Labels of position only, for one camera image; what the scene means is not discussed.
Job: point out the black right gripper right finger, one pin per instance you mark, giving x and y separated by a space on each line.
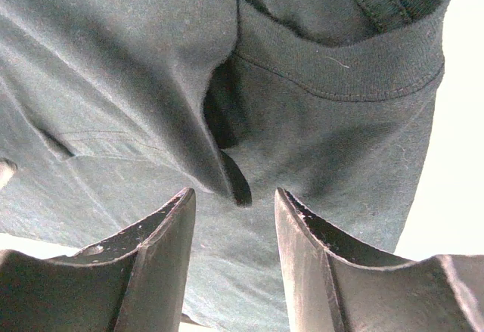
335 282

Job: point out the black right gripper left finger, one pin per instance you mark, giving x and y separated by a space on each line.
132 281

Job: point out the black t shirt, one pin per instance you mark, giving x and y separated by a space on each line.
109 107

